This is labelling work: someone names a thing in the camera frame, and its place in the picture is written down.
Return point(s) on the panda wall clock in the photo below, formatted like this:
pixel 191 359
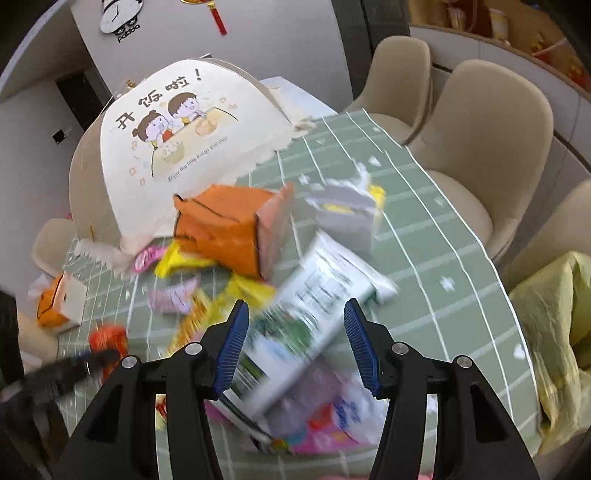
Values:
pixel 117 16

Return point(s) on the white cup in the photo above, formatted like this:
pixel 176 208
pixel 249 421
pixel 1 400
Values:
pixel 498 23

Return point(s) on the beige dining chair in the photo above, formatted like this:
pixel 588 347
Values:
pixel 53 244
pixel 397 78
pixel 554 226
pixel 480 152

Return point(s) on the small orange tissue box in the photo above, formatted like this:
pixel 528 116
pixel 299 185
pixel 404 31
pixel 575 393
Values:
pixel 57 302

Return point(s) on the yellow red snack wrapper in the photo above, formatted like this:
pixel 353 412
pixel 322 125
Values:
pixel 182 263

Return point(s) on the cream printed tote bag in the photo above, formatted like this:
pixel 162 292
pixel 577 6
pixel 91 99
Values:
pixel 184 152

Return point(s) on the white green snack packet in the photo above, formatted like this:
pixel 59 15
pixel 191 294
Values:
pixel 314 295

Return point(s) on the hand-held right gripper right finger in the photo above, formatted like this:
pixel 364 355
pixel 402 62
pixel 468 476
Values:
pixel 362 353

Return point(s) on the white yellow drink carton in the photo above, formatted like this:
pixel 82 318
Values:
pixel 346 212

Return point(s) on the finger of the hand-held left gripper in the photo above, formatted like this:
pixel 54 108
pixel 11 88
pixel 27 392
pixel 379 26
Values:
pixel 60 376

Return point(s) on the purple snack wrapper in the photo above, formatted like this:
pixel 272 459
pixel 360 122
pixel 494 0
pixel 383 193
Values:
pixel 173 295

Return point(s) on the clear pink cartoon wrapper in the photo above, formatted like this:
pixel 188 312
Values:
pixel 332 415

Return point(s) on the gold noodle snack packet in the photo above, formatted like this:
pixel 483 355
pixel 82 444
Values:
pixel 244 288

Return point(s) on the white sideboard cabinet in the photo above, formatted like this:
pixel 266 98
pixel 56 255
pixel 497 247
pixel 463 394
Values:
pixel 568 134

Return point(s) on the box of snacks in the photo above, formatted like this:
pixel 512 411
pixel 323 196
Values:
pixel 549 332

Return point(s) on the wooden wall shelf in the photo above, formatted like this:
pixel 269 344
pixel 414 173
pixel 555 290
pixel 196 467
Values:
pixel 517 23

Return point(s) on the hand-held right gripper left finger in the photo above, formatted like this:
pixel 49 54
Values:
pixel 233 344

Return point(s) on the red knot hanging ornament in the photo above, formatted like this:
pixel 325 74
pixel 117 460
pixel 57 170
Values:
pixel 214 14

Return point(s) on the orange cardboard box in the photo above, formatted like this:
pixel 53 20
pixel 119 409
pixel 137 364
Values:
pixel 221 230

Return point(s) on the red snack packet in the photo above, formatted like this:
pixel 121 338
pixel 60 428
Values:
pixel 108 339

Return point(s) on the green checked tablecloth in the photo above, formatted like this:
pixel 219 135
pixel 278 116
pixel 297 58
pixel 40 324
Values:
pixel 438 258

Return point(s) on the pink candy wrapper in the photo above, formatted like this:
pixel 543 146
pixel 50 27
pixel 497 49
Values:
pixel 145 258

